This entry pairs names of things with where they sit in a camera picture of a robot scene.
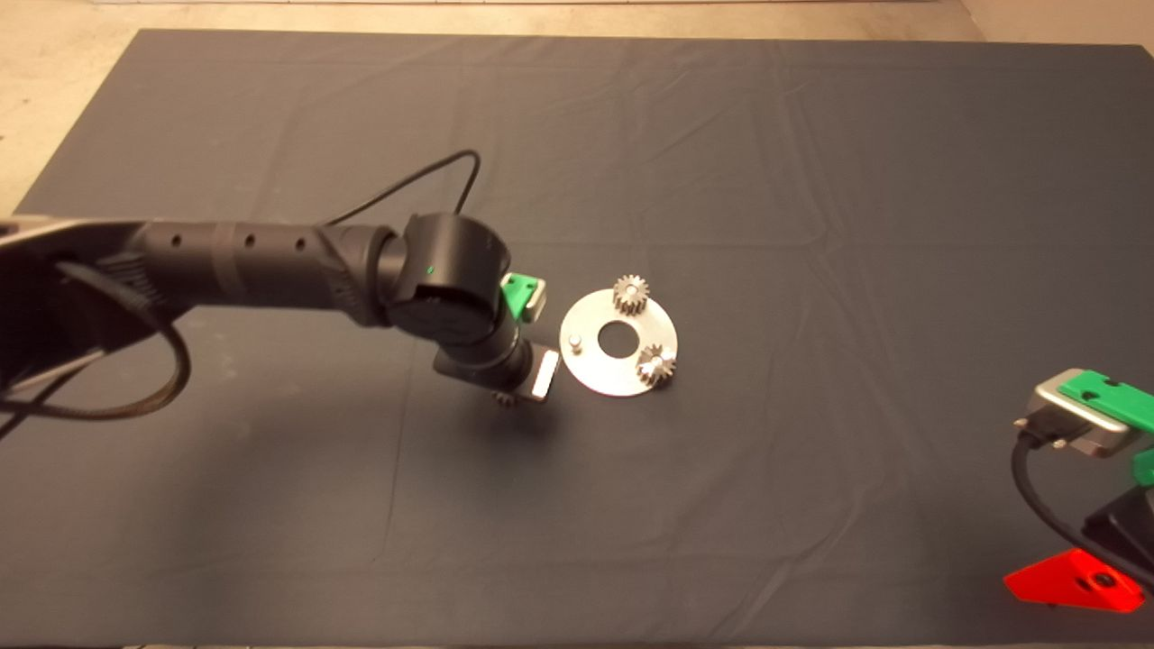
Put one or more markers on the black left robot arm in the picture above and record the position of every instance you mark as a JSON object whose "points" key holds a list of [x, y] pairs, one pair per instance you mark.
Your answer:
{"points": [[252, 261]]}

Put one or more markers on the round metal plate with hole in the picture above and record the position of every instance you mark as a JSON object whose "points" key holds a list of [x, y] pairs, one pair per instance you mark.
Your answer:
{"points": [[595, 370]]}

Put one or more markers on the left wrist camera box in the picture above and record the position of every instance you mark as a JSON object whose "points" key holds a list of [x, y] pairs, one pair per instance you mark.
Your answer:
{"points": [[538, 297]]}

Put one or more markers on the left green camera mount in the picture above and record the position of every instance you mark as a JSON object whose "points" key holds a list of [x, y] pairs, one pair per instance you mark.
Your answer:
{"points": [[517, 296]]}

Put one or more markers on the right green camera mount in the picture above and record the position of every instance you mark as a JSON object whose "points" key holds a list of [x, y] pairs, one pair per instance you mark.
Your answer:
{"points": [[1109, 397]]}

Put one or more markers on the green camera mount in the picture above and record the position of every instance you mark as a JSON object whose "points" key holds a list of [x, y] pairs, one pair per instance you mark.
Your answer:
{"points": [[517, 296], [1109, 397]]}

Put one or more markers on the steel gear on plate pin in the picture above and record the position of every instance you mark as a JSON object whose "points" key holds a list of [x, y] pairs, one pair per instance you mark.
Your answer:
{"points": [[656, 368], [631, 297]]}

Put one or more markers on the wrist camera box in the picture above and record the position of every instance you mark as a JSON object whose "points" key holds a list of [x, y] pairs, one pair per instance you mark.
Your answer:
{"points": [[538, 297], [1077, 424]]}

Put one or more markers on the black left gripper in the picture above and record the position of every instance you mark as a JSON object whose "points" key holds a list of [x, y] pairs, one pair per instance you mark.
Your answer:
{"points": [[491, 370]]}

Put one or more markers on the smaller steel gear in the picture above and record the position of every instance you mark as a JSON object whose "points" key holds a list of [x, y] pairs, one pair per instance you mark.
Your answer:
{"points": [[505, 398]]}

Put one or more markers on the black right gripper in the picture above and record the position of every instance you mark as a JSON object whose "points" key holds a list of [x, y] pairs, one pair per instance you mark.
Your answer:
{"points": [[1127, 532]]}

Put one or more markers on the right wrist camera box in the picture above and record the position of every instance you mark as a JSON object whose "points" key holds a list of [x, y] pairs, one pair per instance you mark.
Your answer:
{"points": [[1077, 424]]}

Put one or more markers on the dark grey table cloth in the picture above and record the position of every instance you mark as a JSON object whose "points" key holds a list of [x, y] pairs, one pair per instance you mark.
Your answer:
{"points": [[811, 180]]}

